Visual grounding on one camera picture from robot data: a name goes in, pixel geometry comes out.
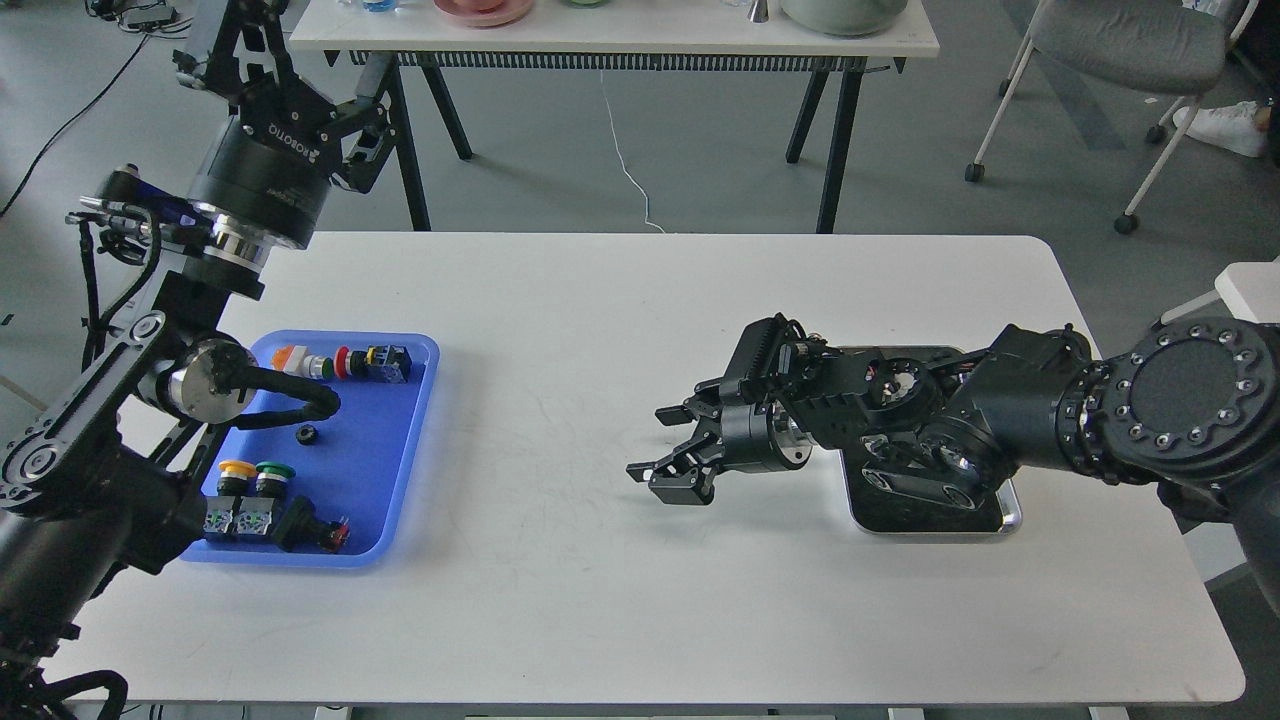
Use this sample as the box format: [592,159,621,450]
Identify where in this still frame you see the black cables on floor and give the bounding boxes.
[0,0,206,223]

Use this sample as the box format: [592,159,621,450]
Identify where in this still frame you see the person in jeans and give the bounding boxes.
[1172,100,1277,163]

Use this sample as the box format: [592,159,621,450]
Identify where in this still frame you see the yellow push button switch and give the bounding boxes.
[204,459,257,542]

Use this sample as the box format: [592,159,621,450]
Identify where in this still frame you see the green push button switch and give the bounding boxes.
[233,461,296,543]

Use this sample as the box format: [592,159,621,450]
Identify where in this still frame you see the steel tray with black mat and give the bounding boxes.
[840,346,1021,538]

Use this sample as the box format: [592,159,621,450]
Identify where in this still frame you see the white side table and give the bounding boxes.
[1153,258,1279,327]

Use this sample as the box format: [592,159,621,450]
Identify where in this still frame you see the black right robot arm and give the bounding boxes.
[627,315,1279,606]

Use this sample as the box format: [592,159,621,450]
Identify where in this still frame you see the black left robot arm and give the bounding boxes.
[1,1,399,719]

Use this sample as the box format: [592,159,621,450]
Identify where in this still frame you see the white cable on floor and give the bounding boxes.
[598,70,667,234]

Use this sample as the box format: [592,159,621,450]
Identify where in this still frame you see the blue plastic tray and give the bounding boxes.
[180,329,440,570]

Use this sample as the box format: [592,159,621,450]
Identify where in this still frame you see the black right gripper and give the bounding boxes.
[626,378,813,506]

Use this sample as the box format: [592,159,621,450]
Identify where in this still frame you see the grey-green bowl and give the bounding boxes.
[781,0,908,37]

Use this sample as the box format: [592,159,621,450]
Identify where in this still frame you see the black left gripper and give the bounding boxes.
[173,1,397,249]

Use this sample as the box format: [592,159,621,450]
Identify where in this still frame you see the grey office chair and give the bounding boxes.
[964,1,1260,234]

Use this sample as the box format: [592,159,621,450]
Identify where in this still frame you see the silver cone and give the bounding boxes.
[748,0,771,24]

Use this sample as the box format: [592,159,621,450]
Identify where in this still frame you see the pink plate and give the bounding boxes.
[431,0,535,29]

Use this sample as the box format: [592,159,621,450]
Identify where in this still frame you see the white background table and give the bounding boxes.
[291,1,940,234]

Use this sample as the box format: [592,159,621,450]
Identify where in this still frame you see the black red-tipped switch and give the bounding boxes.
[269,495,351,553]

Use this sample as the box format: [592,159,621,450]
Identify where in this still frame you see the orange white push button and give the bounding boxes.
[270,345,335,380]

